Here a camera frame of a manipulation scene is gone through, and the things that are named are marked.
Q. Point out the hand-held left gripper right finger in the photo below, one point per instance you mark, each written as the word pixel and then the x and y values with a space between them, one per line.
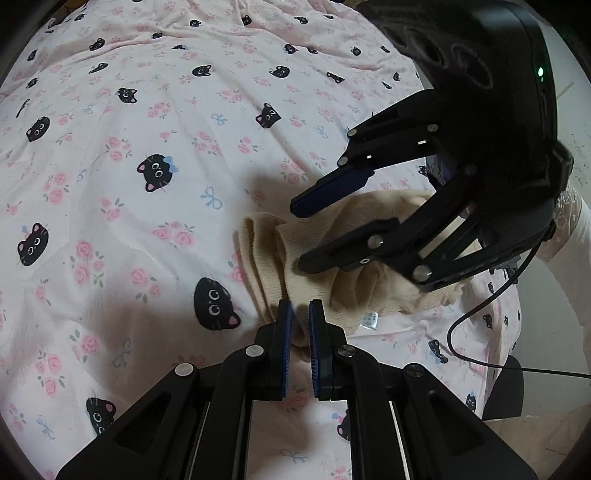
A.
pixel 316 332

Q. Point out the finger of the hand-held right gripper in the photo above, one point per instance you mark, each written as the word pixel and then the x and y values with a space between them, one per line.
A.
pixel 351 251
pixel 332 189

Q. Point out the beige knit garment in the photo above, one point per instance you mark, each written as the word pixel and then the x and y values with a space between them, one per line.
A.
pixel 263 249

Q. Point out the pink cat print blanket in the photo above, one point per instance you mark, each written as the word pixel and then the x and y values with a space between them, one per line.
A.
pixel 138 207

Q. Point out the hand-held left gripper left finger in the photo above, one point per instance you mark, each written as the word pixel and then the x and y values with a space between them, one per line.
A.
pixel 286 332

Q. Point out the person's dark trouser leg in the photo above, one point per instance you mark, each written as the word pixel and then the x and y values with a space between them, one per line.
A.
pixel 503 387

